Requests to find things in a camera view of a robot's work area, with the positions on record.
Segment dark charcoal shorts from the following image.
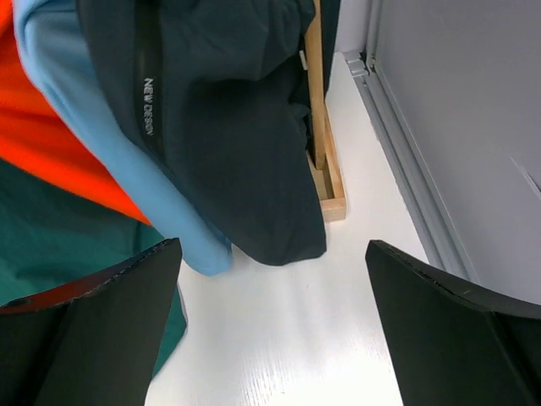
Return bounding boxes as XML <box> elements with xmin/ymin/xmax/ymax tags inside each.
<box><xmin>75</xmin><ymin>1</ymin><xmax>326</xmax><ymax>266</ymax></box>

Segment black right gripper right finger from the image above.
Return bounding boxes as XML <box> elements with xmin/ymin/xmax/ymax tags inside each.
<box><xmin>365</xmin><ymin>240</ymin><xmax>540</xmax><ymax>405</ymax></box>

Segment aluminium frame rail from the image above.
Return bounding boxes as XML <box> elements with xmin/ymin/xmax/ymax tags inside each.
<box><xmin>347</xmin><ymin>1</ymin><xmax>479</xmax><ymax>283</ymax></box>

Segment teal green shorts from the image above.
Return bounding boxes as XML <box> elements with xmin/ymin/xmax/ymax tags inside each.
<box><xmin>0</xmin><ymin>156</ymin><xmax>189</xmax><ymax>377</ymax></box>

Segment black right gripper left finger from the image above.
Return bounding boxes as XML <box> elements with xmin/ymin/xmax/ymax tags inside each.
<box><xmin>1</xmin><ymin>239</ymin><xmax>182</xmax><ymax>405</ymax></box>

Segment orange shorts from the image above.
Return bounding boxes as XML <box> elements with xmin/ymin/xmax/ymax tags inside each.
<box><xmin>1</xmin><ymin>1</ymin><xmax>150</xmax><ymax>224</ymax></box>

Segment wooden clothes rack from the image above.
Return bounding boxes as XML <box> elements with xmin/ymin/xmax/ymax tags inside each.
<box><xmin>301</xmin><ymin>1</ymin><xmax>347</xmax><ymax>222</ymax></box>

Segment light blue shorts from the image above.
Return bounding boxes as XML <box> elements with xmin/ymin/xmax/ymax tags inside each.
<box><xmin>13</xmin><ymin>1</ymin><xmax>232</xmax><ymax>276</ymax></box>

